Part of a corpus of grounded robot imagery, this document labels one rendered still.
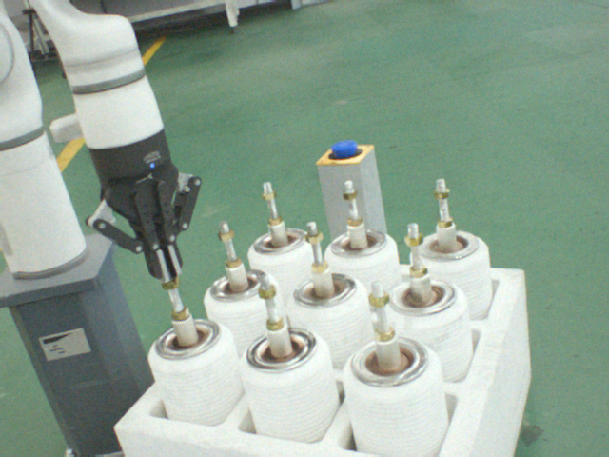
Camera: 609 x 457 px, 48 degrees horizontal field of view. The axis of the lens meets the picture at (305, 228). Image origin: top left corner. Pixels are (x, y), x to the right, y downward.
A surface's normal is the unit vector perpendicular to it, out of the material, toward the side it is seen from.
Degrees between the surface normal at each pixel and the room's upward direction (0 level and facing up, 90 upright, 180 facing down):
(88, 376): 90
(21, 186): 90
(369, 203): 90
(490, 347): 0
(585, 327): 0
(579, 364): 0
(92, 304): 90
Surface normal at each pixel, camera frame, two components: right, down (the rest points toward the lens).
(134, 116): 0.57, 0.25
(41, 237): 0.36, 0.32
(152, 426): -0.18, -0.89
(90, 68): -0.02, 0.42
